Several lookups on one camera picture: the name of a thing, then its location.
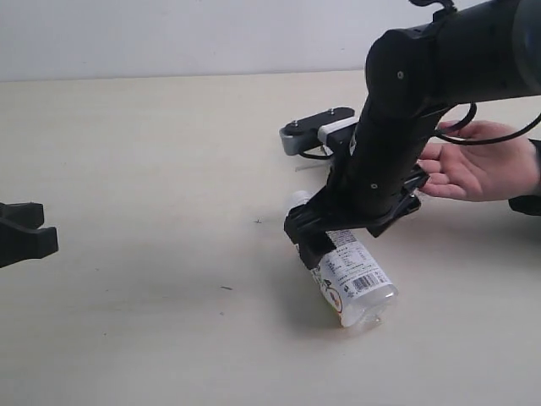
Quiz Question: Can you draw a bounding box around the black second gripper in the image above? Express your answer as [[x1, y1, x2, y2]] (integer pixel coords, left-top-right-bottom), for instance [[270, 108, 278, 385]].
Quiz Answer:
[[284, 100, 427, 269]]

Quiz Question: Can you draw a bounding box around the barcode white label bottle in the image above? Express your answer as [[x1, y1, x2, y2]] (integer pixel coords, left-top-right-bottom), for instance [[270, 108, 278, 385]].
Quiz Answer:
[[287, 189, 401, 329]]

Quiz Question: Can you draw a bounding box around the person's open hand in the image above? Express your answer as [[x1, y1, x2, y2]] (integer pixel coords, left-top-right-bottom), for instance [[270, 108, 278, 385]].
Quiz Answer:
[[418, 135, 528, 202]]

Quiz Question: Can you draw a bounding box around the dark jacket sleeve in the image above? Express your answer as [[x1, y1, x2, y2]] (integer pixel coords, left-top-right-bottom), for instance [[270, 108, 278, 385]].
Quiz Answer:
[[508, 139, 540, 217]]

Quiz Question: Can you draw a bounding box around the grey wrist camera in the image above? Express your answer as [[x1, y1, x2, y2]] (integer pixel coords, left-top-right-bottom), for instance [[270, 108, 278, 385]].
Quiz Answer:
[[279, 107, 358, 156]]

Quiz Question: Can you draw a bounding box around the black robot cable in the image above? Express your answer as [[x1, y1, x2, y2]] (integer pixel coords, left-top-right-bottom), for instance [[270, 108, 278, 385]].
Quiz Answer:
[[295, 0, 541, 162]]

